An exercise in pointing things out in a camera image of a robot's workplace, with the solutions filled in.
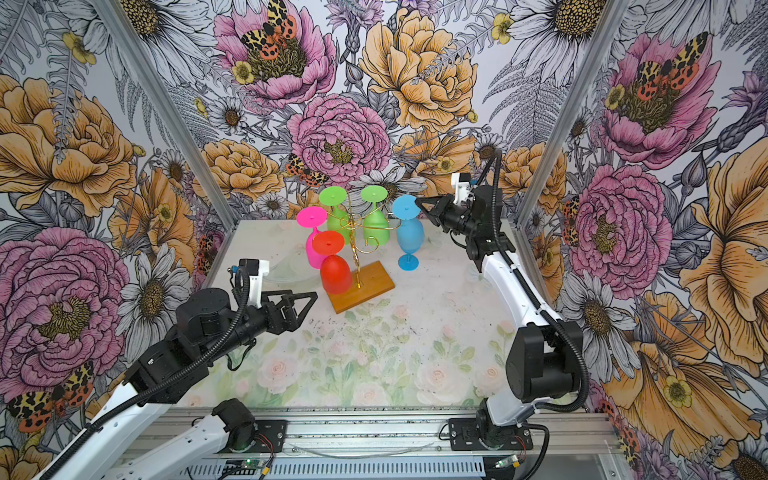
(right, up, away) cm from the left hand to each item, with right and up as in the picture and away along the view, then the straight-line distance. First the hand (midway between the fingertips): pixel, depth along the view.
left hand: (303, 305), depth 65 cm
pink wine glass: (-1, +20, +11) cm, 23 cm away
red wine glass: (+4, +6, +12) cm, 14 cm away
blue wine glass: (+24, +14, +20) cm, 34 cm away
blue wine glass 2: (+22, +22, +12) cm, 34 cm away
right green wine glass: (+14, +19, +22) cm, 32 cm away
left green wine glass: (+4, +20, +19) cm, 28 cm away
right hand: (+25, +22, +11) cm, 35 cm away
